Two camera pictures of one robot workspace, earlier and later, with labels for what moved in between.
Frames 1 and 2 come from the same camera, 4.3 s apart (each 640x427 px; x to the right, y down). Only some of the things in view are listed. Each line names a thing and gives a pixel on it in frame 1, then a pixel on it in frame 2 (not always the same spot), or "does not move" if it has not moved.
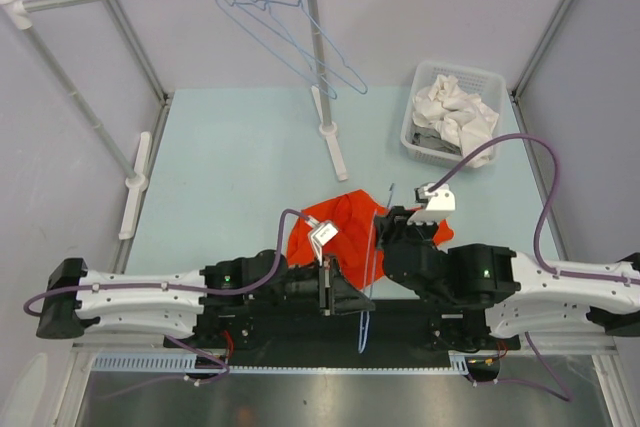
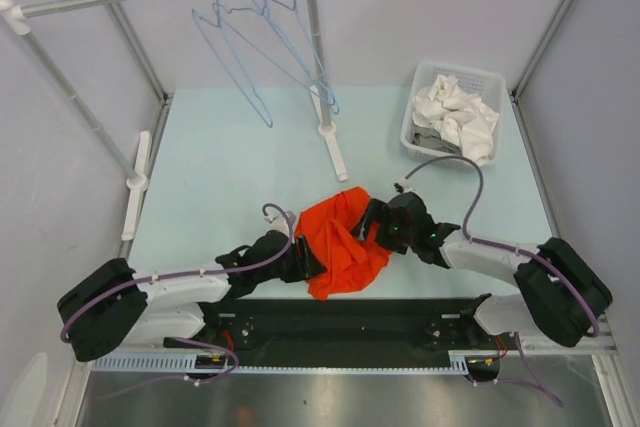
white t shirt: [464, 119] does not move
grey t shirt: [431, 137] does not move
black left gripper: [336, 294] to [307, 265]
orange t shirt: [357, 248] does not move
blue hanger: [362, 343] to [218, 42]
